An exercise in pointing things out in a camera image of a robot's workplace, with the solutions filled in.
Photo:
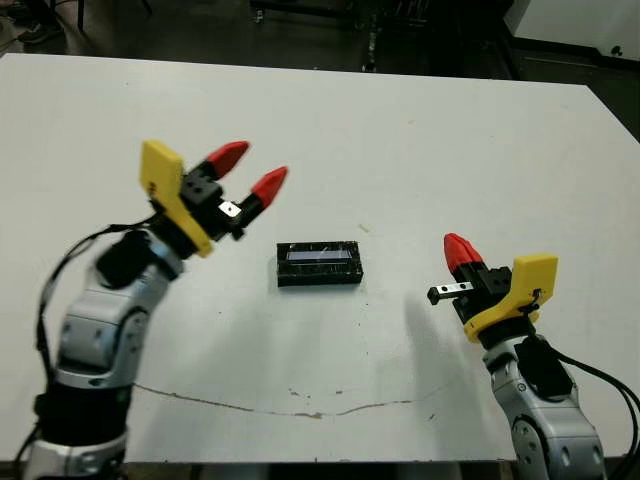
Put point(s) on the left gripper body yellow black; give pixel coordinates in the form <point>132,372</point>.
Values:
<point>162,175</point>

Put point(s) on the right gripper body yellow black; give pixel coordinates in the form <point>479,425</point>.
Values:
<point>532,285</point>

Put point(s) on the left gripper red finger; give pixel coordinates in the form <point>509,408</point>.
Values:
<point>227,156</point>
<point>267,190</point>

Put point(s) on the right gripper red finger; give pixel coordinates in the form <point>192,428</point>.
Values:
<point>471,255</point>
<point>454,252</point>

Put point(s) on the black glossy box lid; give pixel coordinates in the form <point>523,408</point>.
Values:
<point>320,272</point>

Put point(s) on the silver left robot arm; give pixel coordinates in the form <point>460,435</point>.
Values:
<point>105,340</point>

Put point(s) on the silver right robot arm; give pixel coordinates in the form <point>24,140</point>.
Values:
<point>550,420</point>

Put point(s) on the dark shoe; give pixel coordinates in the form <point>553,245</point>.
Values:
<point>40,32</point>

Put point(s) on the white cabinet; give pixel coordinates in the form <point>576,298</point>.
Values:
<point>575,20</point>

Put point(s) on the black rolling cart frame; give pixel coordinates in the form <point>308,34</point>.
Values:
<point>370,30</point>

